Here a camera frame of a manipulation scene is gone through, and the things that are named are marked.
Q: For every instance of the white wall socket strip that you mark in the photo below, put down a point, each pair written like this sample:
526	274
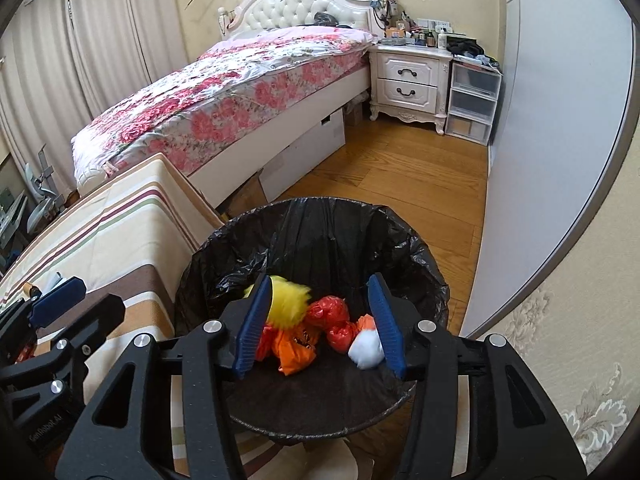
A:
432	25

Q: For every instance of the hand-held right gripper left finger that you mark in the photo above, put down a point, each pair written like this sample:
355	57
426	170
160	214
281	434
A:
252	330

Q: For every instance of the white tube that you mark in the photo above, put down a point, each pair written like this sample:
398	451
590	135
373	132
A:
54	282

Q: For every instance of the yellow foam fruit net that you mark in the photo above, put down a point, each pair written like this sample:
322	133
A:
287	305

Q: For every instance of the yellow bottle with dark cap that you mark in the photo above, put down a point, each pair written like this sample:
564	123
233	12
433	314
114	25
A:
31	291

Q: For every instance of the pink floral quilt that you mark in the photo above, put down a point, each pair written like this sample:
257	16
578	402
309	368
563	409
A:
210	100

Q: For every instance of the orange plastic bag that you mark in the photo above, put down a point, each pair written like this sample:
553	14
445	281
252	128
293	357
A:
295	347

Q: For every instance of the striped tablecloth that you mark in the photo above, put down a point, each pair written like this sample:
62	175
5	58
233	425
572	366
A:
125	220

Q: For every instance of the clear plastic drawer unit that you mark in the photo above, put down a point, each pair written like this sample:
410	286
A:
470	105

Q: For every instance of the white nightstand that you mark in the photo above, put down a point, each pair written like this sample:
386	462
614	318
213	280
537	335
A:
405	67

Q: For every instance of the pile of dark clothes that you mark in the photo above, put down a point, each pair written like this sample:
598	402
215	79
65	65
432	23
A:
467	49

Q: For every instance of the trash bin with black liner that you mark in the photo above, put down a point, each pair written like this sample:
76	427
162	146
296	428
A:
325	240

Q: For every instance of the white wardrobe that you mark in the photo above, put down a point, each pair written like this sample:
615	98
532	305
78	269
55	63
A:
550	135

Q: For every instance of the cluster of small bottles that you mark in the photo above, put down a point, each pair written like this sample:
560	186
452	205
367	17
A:
425	37

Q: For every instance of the grey office chair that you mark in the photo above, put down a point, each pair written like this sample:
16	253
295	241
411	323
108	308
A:
40	210

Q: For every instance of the white tufted bed frame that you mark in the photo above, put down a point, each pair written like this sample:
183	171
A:
280	7

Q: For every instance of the brown cardboard box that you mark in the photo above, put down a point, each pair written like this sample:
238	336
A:
356	112
247	195

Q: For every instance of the white cardboard box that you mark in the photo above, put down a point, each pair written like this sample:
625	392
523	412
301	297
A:
310	155

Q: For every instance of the beige curtain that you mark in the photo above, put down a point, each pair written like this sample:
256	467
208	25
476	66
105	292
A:
35	85
125	25

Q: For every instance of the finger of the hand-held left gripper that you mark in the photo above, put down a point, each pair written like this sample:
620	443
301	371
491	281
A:
57	300
95	320

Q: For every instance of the dark bag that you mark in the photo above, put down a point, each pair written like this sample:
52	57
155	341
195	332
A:
325	18

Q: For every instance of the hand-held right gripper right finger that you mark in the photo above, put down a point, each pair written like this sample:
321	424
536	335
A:
387	330

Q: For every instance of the grey study desk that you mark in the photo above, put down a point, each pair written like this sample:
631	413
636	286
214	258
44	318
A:
12	220

